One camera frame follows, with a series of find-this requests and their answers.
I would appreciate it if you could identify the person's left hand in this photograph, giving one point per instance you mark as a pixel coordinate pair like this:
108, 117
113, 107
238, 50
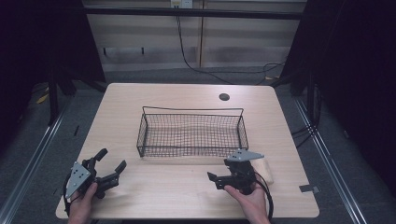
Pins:
81, 203

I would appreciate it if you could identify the black metal stand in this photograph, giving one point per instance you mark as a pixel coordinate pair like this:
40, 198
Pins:
53, 99

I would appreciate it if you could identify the dark curtain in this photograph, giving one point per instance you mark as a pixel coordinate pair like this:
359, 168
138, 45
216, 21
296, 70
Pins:
46, 40
355, 62

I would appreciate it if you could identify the beige cloth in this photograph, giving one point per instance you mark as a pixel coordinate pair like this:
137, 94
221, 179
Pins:
264, 171

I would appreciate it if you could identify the person's right hand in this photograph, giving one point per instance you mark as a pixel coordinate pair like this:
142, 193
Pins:
250, 205

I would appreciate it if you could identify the silver floor rail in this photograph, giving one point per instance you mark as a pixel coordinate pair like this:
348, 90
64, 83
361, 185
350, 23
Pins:
327, 161
31, 161

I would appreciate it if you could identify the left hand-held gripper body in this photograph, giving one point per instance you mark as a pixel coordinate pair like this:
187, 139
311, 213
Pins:
77, 179

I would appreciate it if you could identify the small black floor strip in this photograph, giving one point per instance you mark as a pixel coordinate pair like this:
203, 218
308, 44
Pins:
76, 130

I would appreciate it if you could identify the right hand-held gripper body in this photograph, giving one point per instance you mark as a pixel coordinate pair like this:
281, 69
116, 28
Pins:
239, 174

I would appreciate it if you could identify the dark round table grommet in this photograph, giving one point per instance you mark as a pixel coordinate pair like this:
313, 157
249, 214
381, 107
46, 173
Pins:
224, 96

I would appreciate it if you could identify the grey tape piece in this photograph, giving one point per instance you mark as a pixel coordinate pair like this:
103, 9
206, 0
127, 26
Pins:
309, 188

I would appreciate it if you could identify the white wall outlet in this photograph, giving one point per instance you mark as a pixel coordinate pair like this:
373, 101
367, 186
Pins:
181, 3

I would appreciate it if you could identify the yellow tape piece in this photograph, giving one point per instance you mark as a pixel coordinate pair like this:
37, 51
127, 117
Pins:
42, 98

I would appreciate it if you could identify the black horizontal metal bar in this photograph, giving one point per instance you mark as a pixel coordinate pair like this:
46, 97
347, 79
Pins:
186, 12

